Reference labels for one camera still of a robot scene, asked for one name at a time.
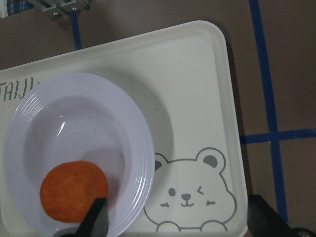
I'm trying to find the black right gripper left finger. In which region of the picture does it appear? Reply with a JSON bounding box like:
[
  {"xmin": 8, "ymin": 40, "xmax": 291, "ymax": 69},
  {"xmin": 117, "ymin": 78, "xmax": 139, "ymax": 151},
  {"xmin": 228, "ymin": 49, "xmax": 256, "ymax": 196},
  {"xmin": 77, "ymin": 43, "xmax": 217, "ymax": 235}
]
[{"xmin": 75, "ymin": 197, "xmax": 109, "ymax": 237}]

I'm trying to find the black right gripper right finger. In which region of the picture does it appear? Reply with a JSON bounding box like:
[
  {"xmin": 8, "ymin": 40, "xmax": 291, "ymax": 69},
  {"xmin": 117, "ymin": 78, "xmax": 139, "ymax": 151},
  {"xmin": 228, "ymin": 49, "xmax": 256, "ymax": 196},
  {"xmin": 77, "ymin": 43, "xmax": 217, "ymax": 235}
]
[{"xmin": 247, "ymin": 195, "xmax": 296, "ymax": 237}]

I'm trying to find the orange fruit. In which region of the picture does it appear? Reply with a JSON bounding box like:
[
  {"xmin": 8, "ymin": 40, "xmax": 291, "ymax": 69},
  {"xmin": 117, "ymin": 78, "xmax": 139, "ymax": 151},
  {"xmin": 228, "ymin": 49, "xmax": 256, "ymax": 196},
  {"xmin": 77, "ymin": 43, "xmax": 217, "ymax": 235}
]
[{"xmin": 39, "ymin": 160, "xmax": 108, "ymax": 223}]

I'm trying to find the white round plate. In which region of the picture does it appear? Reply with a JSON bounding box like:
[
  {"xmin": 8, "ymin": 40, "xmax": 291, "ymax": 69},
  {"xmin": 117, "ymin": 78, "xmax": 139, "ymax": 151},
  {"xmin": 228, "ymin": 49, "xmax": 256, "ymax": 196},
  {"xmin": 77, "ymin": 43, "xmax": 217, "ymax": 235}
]
[{"xmin": 3, "ymin": 73, "xmax": 155, "ymax": 237}]

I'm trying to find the cream tray with bear print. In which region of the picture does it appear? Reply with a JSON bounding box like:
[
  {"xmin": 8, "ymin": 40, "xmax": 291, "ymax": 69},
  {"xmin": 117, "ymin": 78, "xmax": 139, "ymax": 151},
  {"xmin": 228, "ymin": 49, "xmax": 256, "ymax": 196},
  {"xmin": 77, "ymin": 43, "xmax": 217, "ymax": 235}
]
[{"xmin": 0, "ymin": 21, "xmax": 247, "ymax": 237}]

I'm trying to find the aluminium frame post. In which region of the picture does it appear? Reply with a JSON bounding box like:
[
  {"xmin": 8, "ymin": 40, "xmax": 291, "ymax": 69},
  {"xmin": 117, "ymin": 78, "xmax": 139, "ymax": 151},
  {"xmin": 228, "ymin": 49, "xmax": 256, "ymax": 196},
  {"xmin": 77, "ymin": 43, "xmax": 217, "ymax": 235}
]
[{"xmin": 27, "ymin": 0, "xmax": 90, "ymax": 17}]

